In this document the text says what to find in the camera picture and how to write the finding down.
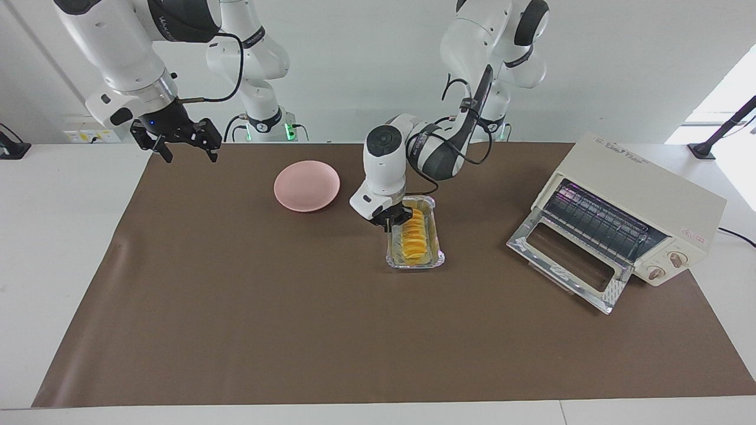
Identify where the sliced yellow bread loaf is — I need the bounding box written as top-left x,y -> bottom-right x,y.
400,208 -> 428,262

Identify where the aluminium foil tray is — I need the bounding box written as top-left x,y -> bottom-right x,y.
386,195 -> 446,271

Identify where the glass oven door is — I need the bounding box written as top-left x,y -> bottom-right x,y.
506,208 -> 632,315

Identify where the cream toaster oven body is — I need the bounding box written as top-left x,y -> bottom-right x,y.
532,133 -> 728,287

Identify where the pink round plate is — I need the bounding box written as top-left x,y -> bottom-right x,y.
273,160 -> 341,213

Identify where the brown table mat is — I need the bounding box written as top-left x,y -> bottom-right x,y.
32,142 -> 756,408

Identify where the small black stand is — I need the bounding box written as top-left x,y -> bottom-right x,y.
0,122 -> 32,161

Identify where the black angled pole stand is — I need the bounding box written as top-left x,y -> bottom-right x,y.
687,96 -> 756,161

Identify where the white wall socket box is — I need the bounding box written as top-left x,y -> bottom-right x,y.
64,121 -> 122,145

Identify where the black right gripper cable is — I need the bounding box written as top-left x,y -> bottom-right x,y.
176,32 -> 245,104

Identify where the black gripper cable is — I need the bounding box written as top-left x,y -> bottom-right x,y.
406,76 -> 494,197
176,32 -> 245,104

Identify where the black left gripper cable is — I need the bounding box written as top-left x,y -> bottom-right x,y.
406,76 -> 494,197

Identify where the wire oven rack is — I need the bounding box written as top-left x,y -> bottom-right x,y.
542,182 -> 669,267

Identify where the black oven power cord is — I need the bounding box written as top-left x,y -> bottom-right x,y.
717,227 -> 756,249

